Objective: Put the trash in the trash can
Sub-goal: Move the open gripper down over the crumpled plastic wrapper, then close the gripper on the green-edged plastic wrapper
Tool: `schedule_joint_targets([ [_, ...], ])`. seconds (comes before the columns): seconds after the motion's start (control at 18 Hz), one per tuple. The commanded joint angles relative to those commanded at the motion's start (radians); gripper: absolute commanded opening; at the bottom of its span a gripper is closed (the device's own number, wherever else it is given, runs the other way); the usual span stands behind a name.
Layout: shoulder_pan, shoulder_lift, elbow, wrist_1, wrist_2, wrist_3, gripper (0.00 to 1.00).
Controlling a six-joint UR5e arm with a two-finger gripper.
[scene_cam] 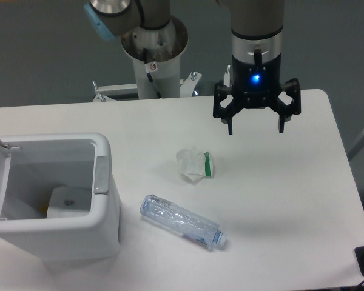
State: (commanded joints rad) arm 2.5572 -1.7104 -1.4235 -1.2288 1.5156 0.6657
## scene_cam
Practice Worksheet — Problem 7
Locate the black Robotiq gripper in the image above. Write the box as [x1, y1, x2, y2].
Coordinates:
[212, 56, 301, 135]

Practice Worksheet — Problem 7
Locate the white green wrapper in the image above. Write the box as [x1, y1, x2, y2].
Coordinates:
[175, 147, 214, 184]

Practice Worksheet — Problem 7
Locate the clear plastic water bottle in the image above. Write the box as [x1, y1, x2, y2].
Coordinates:
[140, 195, 227, 249]

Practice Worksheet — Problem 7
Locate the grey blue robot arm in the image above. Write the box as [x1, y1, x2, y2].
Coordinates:
[84, 1, 301, 132]

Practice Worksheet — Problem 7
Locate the white plastic trash can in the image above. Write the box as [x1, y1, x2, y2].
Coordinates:
[0, 133, 120, 261]

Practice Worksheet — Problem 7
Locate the white pedestal base frame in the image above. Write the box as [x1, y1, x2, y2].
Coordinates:
[92, 64, 234, 102]

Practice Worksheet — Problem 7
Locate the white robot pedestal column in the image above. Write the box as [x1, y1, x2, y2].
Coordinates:
[120, 15, 189, 100]

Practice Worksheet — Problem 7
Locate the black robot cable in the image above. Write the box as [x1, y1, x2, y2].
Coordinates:
[143, 47, 164, 99]

